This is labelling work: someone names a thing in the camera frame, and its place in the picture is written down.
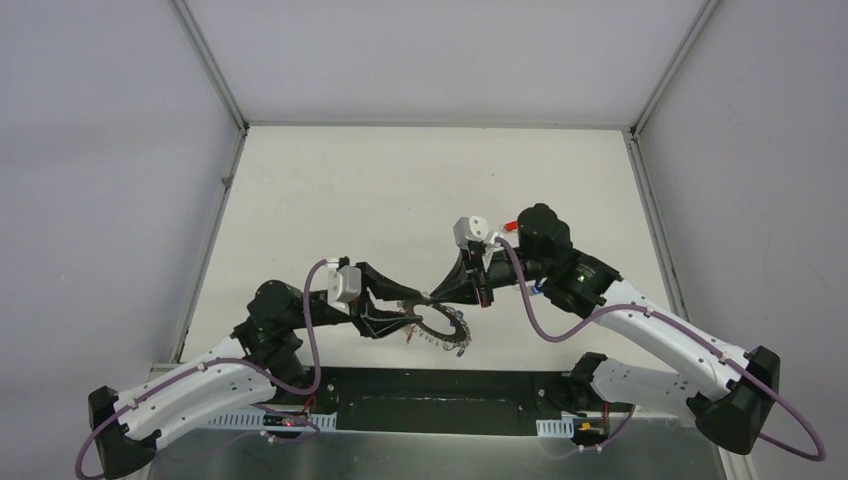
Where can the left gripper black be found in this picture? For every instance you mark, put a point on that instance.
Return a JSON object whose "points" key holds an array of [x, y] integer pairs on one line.
{"points": [[361, 301]]}

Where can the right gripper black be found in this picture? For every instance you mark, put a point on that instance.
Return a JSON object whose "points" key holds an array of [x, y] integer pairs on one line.
{"points": [[459, 289]]}

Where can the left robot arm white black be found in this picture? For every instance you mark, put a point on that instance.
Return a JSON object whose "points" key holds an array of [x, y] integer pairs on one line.
{"points": [[273, 350]]}

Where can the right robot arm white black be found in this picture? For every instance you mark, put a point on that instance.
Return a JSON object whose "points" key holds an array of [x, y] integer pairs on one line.
{"points": [[725, 390]]}

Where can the left electronics board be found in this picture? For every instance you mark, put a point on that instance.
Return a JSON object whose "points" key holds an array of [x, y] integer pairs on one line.
{"points": [[281, 420]]}

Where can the electronics board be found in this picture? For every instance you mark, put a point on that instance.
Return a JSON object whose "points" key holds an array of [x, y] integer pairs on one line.
{"points": [[281, 420], [591, 429]]}

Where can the right electronics board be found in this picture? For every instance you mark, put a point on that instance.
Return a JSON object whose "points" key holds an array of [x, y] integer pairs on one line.
{"points": [[591, 429]]}

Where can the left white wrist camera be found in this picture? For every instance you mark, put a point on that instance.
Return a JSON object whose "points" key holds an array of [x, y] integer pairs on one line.
{"points": [[344, 283]]}

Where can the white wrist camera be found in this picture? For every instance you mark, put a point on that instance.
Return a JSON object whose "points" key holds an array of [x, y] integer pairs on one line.
{"points": [[467, 230], [344, 283]]}

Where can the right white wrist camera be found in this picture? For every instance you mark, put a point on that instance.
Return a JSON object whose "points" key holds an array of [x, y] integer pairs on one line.
{"points": [[467, 230]]}

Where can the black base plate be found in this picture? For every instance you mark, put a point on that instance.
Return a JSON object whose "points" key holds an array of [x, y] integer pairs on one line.
{"points": [[496, 403]]}

